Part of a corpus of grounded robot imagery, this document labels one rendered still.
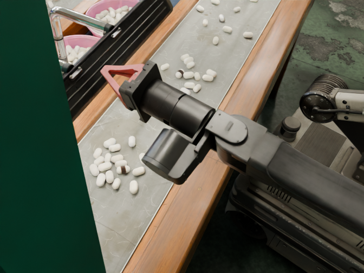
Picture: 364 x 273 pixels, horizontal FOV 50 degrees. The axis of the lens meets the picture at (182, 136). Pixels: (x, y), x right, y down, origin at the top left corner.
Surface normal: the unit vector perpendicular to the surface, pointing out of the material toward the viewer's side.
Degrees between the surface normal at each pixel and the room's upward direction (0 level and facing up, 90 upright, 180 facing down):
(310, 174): 17
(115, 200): 0
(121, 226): 0
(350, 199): 23
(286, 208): 0
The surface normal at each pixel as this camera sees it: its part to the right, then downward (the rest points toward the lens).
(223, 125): -0.13, -0.38
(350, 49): 0.07, -0.62
